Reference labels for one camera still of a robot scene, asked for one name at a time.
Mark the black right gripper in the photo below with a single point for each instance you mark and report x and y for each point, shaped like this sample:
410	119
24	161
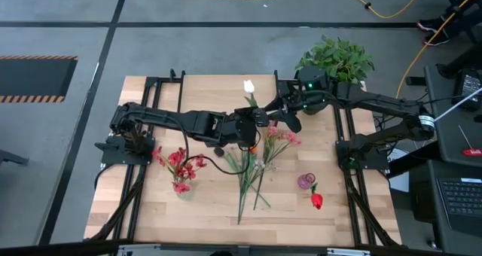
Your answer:
290	98

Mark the dark furniture foot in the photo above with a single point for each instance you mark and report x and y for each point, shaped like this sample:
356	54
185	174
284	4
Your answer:
11	157

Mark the black hazard-striped floor mat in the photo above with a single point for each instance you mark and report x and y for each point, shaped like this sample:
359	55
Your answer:
34	79

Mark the silver bracket plate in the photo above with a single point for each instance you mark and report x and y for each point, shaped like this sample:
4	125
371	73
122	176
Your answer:
139	250
348	252

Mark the pink artificial flower bunch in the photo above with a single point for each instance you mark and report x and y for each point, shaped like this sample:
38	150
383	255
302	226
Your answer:
290	137

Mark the wooden shelf with black frame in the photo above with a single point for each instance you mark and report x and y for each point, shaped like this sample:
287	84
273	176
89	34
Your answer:
211	94

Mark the red artificial flower bunch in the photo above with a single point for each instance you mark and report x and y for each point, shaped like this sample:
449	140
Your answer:
177	159

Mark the clear glass vase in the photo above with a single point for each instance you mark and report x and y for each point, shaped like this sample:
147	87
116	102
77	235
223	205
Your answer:
185	195

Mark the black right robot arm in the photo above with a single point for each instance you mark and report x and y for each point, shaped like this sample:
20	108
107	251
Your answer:
376	101

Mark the white artificial tulip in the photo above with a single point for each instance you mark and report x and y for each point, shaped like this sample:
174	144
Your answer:
249	86

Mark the dark grey desk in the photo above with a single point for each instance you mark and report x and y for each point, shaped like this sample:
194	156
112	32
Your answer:
452	143

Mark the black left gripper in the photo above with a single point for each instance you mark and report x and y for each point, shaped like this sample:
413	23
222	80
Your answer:
243	131

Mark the red artificial tulip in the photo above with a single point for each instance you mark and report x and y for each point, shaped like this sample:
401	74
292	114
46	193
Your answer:
316	200

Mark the potted green plant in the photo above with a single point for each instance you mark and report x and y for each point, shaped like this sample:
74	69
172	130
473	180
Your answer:
346	60

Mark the orange artificial tulip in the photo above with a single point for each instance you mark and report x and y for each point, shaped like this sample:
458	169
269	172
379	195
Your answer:
253	150

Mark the black handheld screen device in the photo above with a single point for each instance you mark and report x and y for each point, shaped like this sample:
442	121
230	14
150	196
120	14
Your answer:
468	88

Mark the black aluminium table frame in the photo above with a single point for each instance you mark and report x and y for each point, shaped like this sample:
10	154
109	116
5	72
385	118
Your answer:
352	214

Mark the white paper sheet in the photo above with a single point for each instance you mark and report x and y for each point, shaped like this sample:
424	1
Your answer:
402	182

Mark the laptop keyboard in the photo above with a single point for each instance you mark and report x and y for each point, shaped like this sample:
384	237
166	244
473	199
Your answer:
461	199

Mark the black rig crossbar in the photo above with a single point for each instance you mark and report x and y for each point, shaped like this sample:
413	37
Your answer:
56	250

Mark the person's shoe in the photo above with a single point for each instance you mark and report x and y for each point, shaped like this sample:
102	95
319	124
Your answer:
437	39
427	24

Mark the black stand legs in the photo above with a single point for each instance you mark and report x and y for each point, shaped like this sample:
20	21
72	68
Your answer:
463	62

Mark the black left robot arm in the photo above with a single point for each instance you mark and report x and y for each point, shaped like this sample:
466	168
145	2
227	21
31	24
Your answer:
180	122

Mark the purple glass vase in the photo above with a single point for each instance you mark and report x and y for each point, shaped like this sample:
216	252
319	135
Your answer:
303	181

